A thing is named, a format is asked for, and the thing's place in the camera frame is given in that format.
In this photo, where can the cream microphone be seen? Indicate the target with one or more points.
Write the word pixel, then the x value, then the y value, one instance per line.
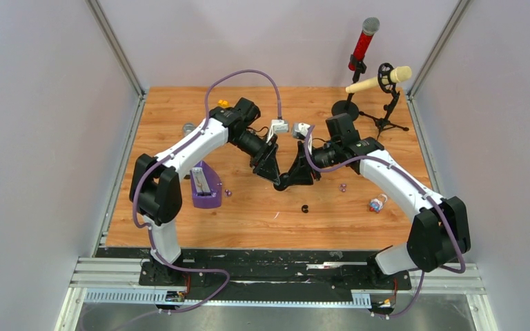
pixel 390 77

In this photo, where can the clear glitter tube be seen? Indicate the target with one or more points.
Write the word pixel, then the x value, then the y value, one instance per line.
pixel 188 128

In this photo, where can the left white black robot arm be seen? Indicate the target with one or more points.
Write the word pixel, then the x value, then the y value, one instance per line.
pixel 156 191

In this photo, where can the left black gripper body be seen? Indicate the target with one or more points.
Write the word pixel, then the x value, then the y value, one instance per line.
pixel 259 157

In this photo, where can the red microphone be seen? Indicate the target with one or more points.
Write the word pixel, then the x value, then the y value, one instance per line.
pixel 369 27

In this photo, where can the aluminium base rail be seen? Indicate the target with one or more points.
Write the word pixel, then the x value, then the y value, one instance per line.
pixel 255 278

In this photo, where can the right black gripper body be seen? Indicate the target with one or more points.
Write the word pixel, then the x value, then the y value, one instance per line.
pixel 302 156

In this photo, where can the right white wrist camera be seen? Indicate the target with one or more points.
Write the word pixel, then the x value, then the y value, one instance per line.
pixel 300 130

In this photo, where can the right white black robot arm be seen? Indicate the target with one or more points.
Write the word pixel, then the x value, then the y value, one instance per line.
pixel 439 234

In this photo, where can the purple stapler box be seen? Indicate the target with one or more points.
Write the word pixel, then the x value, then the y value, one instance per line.
pixel 206 186

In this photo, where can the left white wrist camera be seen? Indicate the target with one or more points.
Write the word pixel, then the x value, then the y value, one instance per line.
pixel 277 126

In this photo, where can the yellow green toy block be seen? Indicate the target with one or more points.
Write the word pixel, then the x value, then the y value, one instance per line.
pixel 223 103

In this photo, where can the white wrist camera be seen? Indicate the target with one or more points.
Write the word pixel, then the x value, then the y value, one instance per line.
pixel 277 126
pixel 300 130

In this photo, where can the black earbud charging case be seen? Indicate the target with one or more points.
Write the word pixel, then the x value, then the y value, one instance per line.
pixel 282 185

